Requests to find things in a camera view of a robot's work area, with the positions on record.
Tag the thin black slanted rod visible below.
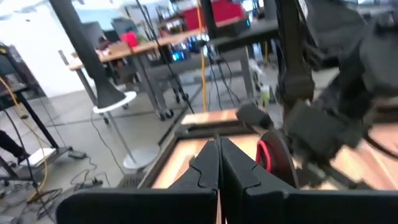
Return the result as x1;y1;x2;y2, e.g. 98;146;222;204
135;0;195;114

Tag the black power adapter brick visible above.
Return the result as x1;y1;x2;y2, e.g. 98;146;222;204
68;151;88;161

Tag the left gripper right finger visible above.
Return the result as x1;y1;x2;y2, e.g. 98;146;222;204
220;136;398;224

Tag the black power strip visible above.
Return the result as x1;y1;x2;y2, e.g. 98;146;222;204
79;177;104;189

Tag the black side desk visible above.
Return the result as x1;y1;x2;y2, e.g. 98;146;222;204
214;18;280;63

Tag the grey round-base floor stand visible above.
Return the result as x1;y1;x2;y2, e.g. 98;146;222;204
49;0;161;170

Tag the wooden top wheeled workbench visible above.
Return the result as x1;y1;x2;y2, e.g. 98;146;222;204
68;27;259;121

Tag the cardboard box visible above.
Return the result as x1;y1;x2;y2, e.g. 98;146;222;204
107;42;130;55

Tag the black desktop device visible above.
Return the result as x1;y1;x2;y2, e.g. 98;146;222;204
221;18;251;39

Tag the red cord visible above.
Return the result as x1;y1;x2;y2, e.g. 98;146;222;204
255;139;274;174

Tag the black plastic cord spool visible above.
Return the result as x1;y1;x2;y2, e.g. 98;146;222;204
214;130;300;189

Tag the large red tote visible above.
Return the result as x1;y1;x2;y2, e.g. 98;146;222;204
182;0;246;31

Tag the small red box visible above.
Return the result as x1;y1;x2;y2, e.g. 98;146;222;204
120;30;139;49

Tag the yellow extension cable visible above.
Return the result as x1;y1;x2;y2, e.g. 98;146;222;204
197;0;209;113

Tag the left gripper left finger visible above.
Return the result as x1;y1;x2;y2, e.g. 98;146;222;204
55;138;221;224

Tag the black rolling stand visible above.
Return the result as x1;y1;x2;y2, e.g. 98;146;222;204
0;43;74;188

